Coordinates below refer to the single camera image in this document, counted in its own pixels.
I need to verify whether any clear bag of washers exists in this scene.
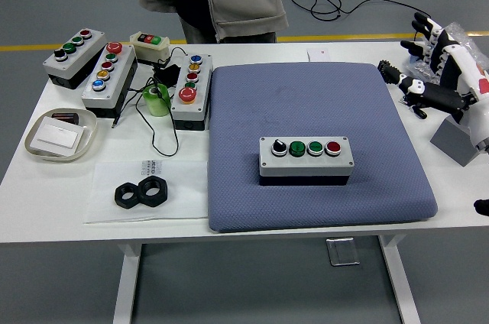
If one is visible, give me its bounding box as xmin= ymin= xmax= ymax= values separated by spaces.
xmin=406 ymin=21 xmax=489 ymax=81

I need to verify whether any white flat card box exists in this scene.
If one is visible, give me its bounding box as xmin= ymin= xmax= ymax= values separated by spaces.
xmin=29 ymin=115 xmax=86 ymax=157

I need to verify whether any cream three-button switch box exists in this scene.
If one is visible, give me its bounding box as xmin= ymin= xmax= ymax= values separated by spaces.
xmin=128 ymin=31 xmax=173 ymax=66

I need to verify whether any black power adapter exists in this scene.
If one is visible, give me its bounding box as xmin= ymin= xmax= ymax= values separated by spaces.
xmin=152 ymin=63 xmax=181 ymax=86

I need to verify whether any grey four-control button box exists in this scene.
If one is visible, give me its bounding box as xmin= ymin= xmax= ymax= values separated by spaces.
xmin=258 ymin=135 xmax=355 ymax=188
xmin=42 ymin=28 xmax=108 ymax=90

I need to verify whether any white shallow tray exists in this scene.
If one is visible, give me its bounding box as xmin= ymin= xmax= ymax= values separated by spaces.
xmin=24 ymin=108 xmax=99 ymax=164

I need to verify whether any blue-grey cushioned mat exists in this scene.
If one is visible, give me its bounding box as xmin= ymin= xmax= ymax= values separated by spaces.
xmin=207 ymin=62 xmax=439 ymax=233

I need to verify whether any metal floor plate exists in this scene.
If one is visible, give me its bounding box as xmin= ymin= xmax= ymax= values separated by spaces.
xmin=325 ymin=237 xmax=361 ymax=267

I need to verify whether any black gear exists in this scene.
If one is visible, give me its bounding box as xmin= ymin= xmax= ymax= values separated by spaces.
xmin=377 ymin=59 xmax=401 ymax=83

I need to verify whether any large black hex nut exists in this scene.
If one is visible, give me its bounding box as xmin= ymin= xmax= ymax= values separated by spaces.
xmin=137 ymin=174 xmax=170 ymax=208

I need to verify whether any thin black cable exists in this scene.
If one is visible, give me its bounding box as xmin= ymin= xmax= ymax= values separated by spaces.
xmin=111 ymin=46 xmax=185 ymax=158

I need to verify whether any dark red small block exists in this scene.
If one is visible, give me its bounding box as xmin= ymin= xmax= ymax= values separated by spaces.
xmin=50 ymin=111 xmax=80 ymax=125

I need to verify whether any white card with red mark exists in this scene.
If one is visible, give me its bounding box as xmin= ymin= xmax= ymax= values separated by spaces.
xmin=306 ymin=47 xmax=332 ymax=63

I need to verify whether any small black connector device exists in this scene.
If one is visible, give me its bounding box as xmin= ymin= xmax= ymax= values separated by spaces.
xmin=400 ymin=95 xmax=429 ymax=120

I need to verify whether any small black hex nut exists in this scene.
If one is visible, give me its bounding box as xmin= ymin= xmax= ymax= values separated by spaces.
xmin=114 ymin=182 xmax=144 ymax=210

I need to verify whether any grey block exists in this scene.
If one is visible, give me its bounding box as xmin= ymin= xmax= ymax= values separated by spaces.
xmin=429 ymin=115 xmax=481 ymax=167

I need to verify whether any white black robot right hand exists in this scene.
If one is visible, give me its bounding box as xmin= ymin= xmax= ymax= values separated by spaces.
xmin=398 ymin=11 xmax=489 ymax=146

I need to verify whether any green tape roll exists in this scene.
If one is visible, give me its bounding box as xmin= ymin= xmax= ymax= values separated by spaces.
xmin=141 ymin=83 xmax=171 ymax=118

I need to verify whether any white table leg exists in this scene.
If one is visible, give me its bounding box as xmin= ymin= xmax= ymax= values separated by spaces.
xmin=377 ymin=235 xmax=422 ymax=324
xmin=112 ymin=243 xmax=144 ymax=324

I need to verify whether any large grey five-button box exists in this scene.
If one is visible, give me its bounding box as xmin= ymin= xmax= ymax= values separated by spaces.
xmin=80 ymin=41 xmax=139 ymax=119

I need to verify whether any small grey five-button box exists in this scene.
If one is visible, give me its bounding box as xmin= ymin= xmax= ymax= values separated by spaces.
xmin=170 ymin=53 xmax=214 ymax=132

